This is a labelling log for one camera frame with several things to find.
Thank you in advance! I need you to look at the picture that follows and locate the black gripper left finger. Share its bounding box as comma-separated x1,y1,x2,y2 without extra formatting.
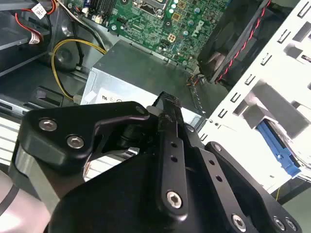
17,91,190,222

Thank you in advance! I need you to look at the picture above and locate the hard disk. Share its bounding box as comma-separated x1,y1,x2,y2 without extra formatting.
256,118,311,182

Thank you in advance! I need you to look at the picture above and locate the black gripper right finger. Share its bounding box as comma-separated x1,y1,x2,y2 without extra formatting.
177,106,304,233

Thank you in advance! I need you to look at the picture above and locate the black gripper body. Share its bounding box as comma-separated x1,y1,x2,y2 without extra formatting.
47,152,275,233

